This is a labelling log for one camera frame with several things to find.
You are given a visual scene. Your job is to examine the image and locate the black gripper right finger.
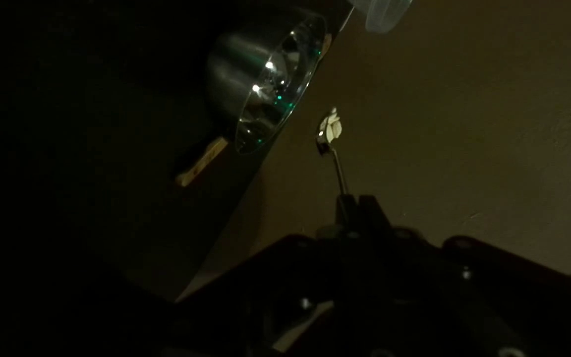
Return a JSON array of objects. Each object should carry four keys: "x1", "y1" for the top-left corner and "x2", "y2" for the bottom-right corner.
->
[{"x1": 355, "y1": 192, "x2": 571, "y2": 357}]

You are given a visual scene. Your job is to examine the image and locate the few popcorn pieces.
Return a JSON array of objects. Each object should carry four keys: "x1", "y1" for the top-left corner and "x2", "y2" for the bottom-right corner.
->
[{"x1": 320, "y1": 105, "x2": 345, "y2": 142}]

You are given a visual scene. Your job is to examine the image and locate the empty round plastic container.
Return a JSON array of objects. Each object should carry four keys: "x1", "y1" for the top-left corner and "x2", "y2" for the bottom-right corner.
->
[{"x1": 349, "y1": 0, "x2": 415, "y2": 35}]

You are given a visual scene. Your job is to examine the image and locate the metal spoon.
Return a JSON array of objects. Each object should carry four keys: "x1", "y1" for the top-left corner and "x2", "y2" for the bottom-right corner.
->
[{"x1": 316, "y1": 116, "x2": 355, "y2": 200}]

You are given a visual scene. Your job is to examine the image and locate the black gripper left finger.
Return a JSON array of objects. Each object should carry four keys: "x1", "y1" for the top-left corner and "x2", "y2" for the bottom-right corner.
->
[{"x1": 165, "y1": 194, "x2": 361, "y2": 357}]

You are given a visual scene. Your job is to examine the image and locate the wooden spoon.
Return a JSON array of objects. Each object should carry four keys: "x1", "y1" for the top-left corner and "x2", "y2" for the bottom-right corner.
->
[{"x1": 175, "y1": 134, "x2": 230, "y2": 190}]

